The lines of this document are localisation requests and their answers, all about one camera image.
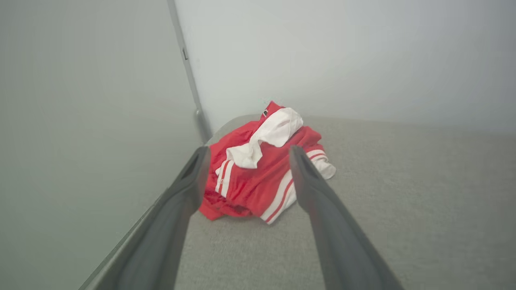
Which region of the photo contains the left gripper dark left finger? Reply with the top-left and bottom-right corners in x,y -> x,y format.
85,146 -> 211,290

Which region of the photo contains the grey metal wall strip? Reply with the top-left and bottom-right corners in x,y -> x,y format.
167,0 -> 213,143

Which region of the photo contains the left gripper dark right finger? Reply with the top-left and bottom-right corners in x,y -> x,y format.
289,145 -> 405,290

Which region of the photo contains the red Bulls basketball jersey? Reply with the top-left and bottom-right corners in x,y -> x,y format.
198,101 -> 337,225

